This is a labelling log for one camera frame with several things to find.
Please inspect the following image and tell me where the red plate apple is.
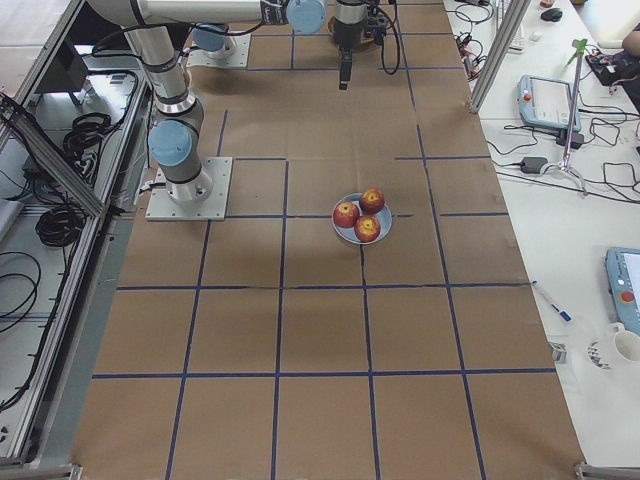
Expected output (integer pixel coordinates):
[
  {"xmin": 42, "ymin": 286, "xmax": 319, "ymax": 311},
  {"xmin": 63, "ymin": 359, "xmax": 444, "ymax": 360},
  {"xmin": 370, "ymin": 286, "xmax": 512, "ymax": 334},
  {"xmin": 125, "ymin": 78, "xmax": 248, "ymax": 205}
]
[
  {"xmin": 354, "ymin": 215, "xmax": 381, "ymax": 243},
  {"xmin": 332, "ymin": 201, "xmax": 360, "ymax": 229},
  {"xmin": 358, "ymin": 188, "xmax": 385, "ymax": 215}
]

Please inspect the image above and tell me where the silver tripod stand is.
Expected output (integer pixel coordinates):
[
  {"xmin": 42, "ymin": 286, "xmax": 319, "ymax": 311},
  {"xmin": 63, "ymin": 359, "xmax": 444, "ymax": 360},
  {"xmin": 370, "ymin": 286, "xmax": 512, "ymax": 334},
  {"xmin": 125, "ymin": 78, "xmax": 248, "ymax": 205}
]
[{"xmin": 541, "ymin": 38, "xmax": 588, "ymax": 197}]

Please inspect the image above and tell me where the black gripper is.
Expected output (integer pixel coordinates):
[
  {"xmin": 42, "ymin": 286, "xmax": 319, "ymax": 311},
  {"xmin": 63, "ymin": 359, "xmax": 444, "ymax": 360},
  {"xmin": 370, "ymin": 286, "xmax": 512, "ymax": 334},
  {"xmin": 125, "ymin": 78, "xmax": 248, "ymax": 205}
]
[{"xmin": 333, "ymin": 1, "xmax": 361, "ymax": 90}]

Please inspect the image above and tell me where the red plate apple left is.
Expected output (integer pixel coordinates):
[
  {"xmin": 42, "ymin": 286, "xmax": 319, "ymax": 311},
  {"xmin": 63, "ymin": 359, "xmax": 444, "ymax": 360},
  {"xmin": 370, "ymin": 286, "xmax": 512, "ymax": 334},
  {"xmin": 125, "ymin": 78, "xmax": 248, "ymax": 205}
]
[{"xmin": 332, "ymin": 201, "xmax": 360, "ymax": 229}]

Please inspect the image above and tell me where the red plate apple front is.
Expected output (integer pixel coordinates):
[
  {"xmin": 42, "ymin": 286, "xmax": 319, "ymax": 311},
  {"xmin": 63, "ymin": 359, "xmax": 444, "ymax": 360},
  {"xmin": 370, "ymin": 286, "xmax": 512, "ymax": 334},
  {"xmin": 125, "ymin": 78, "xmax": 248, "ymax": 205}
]
[{"xmin": 354, "ymin": 215, "xmax": 381, "ymax": 243}]

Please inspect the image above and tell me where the red plate apple back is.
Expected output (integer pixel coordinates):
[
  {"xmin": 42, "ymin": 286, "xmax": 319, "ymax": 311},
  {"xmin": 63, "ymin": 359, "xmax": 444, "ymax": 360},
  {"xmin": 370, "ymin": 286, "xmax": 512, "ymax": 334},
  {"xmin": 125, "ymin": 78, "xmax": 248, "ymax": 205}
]
[{"xmin": 358, "ymin": 188, "xmax": 385, "ymax": 215}]

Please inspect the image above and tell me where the teach pendant far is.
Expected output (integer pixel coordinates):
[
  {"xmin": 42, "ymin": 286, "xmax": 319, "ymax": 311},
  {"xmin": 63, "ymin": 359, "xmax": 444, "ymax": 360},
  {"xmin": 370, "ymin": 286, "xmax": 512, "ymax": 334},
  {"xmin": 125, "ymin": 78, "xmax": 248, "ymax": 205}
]
[{"xmin": 517, "ymin": 75, "xmax": 572, "ymax": 130}]

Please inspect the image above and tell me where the teach pendant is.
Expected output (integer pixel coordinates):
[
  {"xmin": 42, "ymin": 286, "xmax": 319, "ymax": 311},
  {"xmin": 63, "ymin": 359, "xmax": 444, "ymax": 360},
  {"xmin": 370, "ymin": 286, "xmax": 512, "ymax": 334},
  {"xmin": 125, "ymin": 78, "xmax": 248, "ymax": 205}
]
[
  {"xmin": 517, "ymin": 75, "xmax": 572, "ymax": 130},
  {"xmin": 605, "ymin": 247, "xmax": 640, "ymax": 334}
]

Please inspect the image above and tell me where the aluminium frame post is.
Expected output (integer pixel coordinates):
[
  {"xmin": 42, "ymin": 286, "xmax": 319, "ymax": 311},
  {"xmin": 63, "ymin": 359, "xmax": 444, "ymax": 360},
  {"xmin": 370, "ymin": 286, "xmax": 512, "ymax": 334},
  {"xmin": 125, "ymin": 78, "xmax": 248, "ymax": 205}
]
[{"xmin": 468, "ymin": 0, "xmax": 530, "ymax": 114}]

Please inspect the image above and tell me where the light blue plate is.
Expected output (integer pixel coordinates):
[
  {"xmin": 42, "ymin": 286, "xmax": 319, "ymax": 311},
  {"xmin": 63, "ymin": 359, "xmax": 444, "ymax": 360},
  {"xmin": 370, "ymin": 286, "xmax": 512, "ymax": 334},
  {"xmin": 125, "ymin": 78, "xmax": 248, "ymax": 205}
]
[{"xmin": 331, "ymin": 192, "xmax": 393, "ymax": 245}]

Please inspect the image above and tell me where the black computer mouse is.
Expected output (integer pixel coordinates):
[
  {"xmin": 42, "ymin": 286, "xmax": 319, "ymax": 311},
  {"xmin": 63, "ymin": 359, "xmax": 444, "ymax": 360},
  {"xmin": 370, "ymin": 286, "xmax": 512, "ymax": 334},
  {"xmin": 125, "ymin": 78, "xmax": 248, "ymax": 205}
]
[{"xmin": 540, "ymin": 8, "xmax": 563, "ymax": 23}]

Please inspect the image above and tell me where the white mug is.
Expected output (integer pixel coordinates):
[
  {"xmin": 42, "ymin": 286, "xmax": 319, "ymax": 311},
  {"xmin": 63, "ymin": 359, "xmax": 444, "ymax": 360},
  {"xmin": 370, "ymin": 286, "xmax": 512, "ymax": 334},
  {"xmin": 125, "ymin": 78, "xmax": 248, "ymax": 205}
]
[{"xmin": 586, "ymin": 322, "xmax": 639, "ymax": 370}]

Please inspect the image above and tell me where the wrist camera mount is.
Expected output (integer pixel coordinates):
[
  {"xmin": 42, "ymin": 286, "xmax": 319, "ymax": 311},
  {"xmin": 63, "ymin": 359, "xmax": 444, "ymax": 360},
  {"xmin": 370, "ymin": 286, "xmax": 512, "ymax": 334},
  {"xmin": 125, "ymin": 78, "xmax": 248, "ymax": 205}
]
[{"xmin": 361, "ymin": 5, "xmax": 388, "ymax": 46}]

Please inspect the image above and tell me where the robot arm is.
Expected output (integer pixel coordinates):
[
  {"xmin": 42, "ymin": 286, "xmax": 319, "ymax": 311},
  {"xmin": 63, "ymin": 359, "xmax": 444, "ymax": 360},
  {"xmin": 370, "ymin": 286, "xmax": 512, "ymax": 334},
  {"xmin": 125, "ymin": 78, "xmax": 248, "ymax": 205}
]
[
  {"xmin": 90, "ymin": 1, "xmax": 327, "ymax": 203},
  {"xmin": 191, "ymin": 24, "xmax": 236, "ymax": 58}
]

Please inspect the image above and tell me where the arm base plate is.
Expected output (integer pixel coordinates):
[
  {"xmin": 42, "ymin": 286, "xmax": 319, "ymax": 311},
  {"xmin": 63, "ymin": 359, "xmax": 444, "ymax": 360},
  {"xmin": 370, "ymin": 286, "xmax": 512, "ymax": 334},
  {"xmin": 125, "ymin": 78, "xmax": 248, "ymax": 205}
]
[
  {"xmin": 145, "ymin": 157, "xmax": 233, "ymax": 221},
  {"xmin": 186, "ymin": 34, "xmax": 251, "ymax": 69}
]

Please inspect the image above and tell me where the black power adapter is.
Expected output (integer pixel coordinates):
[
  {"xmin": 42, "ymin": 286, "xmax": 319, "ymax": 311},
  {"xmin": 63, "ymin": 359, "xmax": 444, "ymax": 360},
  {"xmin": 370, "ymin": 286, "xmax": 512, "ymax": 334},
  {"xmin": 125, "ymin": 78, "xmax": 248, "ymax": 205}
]
[{"xmin": 519, "ymin": 156, "xmax": 548, "ymax": 175}]

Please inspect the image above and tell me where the teach pendant near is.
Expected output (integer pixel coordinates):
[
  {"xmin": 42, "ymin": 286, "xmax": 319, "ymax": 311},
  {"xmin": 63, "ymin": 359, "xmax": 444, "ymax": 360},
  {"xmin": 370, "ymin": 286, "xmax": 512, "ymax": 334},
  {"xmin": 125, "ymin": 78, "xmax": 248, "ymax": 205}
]
[{"xmin": 605, "ymin": 247, "xmax": 640, "ymax": 334}]

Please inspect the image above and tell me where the aluminium side frame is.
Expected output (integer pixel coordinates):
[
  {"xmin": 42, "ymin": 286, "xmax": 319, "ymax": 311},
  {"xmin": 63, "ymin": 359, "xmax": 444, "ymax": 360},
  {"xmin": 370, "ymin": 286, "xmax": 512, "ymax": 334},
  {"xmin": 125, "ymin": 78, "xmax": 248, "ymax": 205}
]
[{"xmin": 1, "ymin": 1, "xmax": 148, "ymax": 467}]

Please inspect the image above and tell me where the blue white pen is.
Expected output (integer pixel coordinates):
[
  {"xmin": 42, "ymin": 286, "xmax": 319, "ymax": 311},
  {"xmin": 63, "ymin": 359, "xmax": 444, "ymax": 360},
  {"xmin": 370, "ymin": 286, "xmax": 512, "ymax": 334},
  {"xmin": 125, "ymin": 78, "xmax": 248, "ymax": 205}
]
[{"xmin": 531, "ymin": 280, "xmax": 572, "ymax": 323}]

